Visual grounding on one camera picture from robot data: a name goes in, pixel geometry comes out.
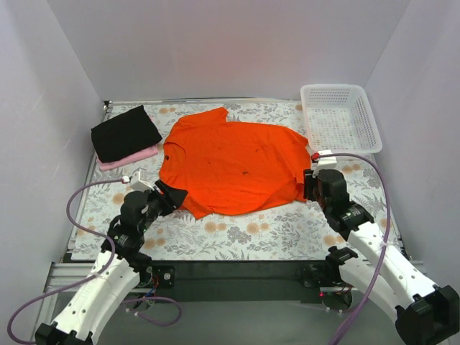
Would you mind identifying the orange t shirt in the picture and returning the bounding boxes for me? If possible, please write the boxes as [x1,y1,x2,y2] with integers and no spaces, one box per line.
[159,107,311,219]

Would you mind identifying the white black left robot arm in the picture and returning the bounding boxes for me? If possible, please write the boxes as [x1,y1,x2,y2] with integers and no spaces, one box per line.
[34,180,188,344]

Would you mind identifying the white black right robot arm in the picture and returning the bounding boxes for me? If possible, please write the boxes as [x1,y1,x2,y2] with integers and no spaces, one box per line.
[304,169,459,344]

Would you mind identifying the floral table cloth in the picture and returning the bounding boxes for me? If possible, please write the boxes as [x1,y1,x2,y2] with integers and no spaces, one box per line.
[68,101,388,261]

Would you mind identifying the folded pink t shirt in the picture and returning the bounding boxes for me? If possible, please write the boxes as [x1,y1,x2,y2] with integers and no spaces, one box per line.
[96,114,160,172]

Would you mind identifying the white plastic basket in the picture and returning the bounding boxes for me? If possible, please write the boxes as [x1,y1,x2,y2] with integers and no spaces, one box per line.
[300,84,382,155]

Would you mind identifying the folded black t shirt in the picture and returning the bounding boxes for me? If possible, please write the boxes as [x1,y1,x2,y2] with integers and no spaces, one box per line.
[91,105,162,163]

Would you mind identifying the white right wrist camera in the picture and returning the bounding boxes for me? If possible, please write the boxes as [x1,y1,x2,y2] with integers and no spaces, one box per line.
[311,150,337,178]

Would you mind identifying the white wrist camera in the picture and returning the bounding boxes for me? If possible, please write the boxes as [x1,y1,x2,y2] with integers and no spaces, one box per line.
[311,150,337,178]
[121,168,153,192]

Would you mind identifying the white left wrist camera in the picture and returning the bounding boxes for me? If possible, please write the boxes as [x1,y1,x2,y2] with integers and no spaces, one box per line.
[121,168,153,192]

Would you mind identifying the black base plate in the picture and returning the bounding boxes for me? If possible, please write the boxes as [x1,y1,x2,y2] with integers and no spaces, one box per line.
[136,260,353,310]

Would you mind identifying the aluminium frame rail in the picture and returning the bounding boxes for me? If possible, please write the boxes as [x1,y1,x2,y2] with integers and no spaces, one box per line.
[38,255,426,327]

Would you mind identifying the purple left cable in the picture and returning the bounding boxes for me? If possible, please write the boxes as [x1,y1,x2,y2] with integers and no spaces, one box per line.
[6,178,183,344]

